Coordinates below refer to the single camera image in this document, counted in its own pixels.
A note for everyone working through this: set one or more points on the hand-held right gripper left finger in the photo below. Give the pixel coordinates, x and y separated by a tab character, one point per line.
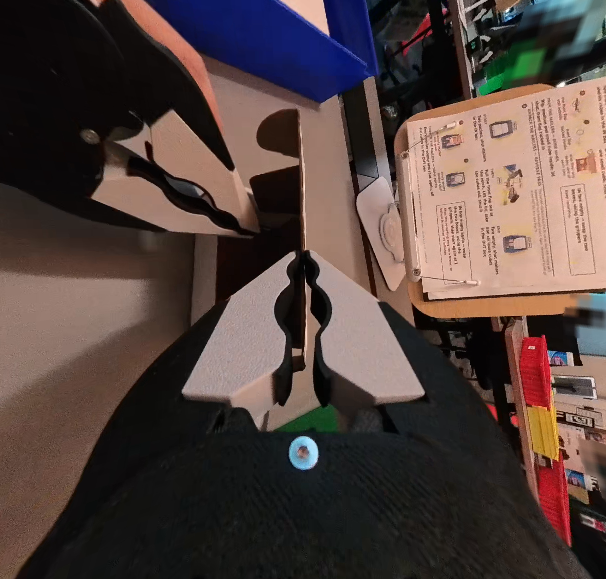
241	347

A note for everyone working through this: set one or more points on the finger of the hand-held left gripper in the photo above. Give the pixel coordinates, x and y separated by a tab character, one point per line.
199	157
137	205

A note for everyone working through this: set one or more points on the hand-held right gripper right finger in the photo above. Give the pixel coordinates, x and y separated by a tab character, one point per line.
364	351

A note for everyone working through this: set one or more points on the green plastic bin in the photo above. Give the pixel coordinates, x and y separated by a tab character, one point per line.
307	420

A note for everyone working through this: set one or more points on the blue plastic bin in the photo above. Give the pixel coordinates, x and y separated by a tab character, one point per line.
246	25

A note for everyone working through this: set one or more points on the long dark desk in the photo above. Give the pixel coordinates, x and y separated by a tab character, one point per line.
458	44

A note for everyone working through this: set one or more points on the person's left hand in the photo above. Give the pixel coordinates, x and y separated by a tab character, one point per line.
161	25

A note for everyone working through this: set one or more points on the instruction sheet on stand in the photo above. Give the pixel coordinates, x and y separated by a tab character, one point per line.
473	306

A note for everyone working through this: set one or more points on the wooden table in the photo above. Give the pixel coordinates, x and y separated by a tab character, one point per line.
516	375

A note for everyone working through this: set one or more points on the red plastic bin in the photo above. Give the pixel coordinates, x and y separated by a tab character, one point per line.
535	370
554	503

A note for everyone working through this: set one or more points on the yellow plastic bin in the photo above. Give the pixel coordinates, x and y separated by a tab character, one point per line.
542	432

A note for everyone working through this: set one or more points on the printed instruction sheet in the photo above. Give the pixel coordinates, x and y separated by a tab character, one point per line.
521	186

